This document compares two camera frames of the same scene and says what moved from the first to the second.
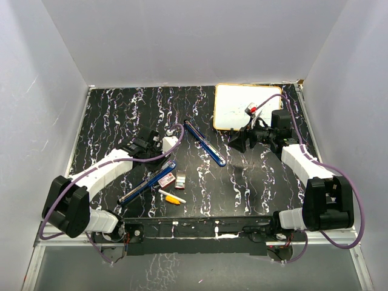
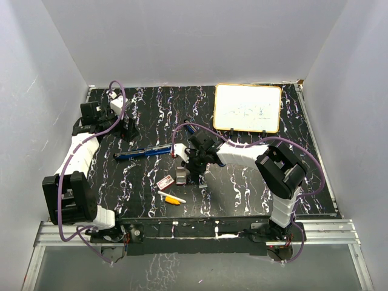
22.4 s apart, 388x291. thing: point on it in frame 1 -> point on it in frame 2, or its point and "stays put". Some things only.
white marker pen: x=173 y=196 stays put
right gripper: x=239 y=142 -> x=190 y=167
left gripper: x=157 y=147 -> x=130 y=133
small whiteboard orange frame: x=231 y=99 stays put
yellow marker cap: x=172 y=199 stays put
